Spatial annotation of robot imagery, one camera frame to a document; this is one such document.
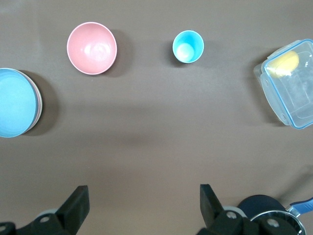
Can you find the brown table mat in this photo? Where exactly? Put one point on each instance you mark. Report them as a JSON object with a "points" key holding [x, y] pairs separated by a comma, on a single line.
{"points": [[146, 122]]}

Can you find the clear plastic container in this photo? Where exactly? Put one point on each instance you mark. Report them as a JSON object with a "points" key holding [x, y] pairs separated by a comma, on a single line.
{"points": [[293, 98]]}

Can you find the beige plate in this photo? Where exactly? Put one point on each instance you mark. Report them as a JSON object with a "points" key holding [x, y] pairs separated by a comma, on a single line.
{"points": [[41, 105]]}

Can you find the glass pot lid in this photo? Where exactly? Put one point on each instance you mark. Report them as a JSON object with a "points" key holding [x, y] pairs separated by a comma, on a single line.
{"points": [[294, 221]]}

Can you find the yellow round food piece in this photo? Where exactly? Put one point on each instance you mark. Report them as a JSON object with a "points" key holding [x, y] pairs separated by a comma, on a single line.
{"points": [[284, 62]]}

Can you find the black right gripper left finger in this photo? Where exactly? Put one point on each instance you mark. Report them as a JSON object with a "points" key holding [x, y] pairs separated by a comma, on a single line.
{"points": [[73, 210]]}

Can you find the blue cup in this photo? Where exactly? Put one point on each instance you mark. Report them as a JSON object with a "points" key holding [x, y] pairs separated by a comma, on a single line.
{"points": [[188, 46]]}

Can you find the blue plate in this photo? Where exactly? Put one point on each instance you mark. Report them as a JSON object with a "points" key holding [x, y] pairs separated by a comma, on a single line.
{"points": [[14, 102]]}

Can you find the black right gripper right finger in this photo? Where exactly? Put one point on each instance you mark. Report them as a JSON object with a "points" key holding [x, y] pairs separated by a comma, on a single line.
{"points": [[212, 215]]}

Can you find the pink bowl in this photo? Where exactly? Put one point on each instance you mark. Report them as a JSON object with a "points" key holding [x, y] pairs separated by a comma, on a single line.
{"points": [[91, 47]]}

